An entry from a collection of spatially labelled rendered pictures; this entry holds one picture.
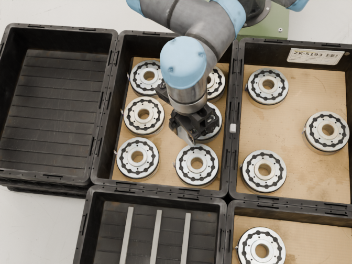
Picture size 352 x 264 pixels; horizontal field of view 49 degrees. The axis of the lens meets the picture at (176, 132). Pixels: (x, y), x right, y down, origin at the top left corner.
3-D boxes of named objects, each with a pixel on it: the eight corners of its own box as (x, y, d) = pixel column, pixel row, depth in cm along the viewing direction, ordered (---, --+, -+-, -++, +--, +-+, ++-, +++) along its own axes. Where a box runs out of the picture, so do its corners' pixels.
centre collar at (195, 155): (186, 154, 91) (186, 153, 90) (207, 153, 91) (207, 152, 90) (186, 174, 89) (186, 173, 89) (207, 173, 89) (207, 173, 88)
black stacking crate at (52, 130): (26, 48, 111) (8, 23, 100) (127, 55, 108) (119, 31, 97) (-13, 182, 97) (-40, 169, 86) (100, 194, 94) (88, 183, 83)
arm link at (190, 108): (158, 85, 72) (193, 60, 73) (162, 96, 76) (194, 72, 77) (183, 112, 69) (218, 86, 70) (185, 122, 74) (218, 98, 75)
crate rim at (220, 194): (121, 34, 99) (119, 29, 97) (238, 42, 96) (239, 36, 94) (91, 186, 85) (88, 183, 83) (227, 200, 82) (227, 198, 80)
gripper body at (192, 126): (193, 147, 84) (189, 127, 73) (170, 120, 87) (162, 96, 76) (220, 127, 85) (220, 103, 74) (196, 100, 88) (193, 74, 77)
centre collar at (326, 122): (316, 120, 92) (316, 119, 91) (337, 121, 92) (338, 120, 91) (317, 140, 90) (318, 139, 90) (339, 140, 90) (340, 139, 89)
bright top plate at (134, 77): (131, 61, 102) (131, 59, 101) (169, 60, 101) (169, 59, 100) (129, 95, 98) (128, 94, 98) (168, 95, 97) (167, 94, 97)
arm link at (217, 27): (197, -24, 68) (162, 20, 66) (252, 2, 65) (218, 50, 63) (198, 4, 76) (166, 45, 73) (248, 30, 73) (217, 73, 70)
